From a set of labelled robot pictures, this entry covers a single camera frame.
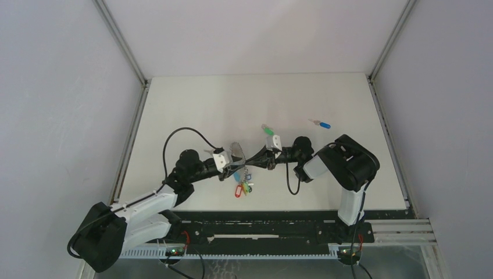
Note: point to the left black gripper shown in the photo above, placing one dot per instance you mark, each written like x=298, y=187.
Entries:
x=231, y=169

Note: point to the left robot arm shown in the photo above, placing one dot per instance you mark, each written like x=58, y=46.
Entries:
x=108, y=231

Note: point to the key with green tag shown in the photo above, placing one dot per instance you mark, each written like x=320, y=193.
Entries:
x=267, y=129

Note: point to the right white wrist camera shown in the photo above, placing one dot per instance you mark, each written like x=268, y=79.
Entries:
x=273, y=143

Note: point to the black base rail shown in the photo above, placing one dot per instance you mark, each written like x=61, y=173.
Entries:
x=269, y=233

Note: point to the red tagged key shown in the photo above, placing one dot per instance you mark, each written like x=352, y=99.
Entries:
x=238, y=191

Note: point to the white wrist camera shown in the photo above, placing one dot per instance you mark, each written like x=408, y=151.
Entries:
x=222, y=160
x=273, y=143

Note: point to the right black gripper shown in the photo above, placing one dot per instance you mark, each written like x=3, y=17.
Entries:
x=264, y=158

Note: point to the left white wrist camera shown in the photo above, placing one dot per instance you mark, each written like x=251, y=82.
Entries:
x=222, y=160

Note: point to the key with blue tag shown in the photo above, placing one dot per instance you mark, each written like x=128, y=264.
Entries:
x=320, y=123

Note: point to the green tagged key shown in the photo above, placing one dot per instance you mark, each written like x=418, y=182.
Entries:
x=247, y=188

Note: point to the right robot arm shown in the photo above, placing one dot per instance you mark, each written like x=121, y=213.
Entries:
x=352, y=166

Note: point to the metal key organiser with rings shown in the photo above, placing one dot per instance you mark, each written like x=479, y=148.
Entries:
x=239, y=156

